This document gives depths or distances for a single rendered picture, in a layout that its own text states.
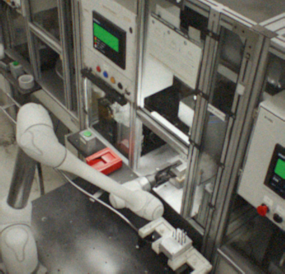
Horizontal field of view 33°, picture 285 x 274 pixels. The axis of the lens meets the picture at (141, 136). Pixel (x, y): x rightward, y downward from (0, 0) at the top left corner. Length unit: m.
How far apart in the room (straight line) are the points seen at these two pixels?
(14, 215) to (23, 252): 0.20
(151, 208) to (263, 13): 0.97
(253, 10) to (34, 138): 0.95
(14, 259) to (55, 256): 0.29
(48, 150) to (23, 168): 0.30
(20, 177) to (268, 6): 1.29
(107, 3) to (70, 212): 1.18
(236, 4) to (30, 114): 0.94
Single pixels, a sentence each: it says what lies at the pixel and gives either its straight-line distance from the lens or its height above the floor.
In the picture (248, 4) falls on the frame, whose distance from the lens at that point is 1.82.
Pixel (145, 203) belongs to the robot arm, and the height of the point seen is 1.13.
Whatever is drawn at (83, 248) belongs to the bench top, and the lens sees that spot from 2.56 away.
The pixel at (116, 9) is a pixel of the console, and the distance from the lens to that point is 2.15.
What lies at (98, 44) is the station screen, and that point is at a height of 1.58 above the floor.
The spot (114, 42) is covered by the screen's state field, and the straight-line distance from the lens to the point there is 2.20.
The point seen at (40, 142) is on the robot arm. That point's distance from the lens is 1.92.
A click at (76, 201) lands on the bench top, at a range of 2.77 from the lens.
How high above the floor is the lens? 2.77
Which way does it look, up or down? 42 degrees down
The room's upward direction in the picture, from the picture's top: 3 degrees clockwise
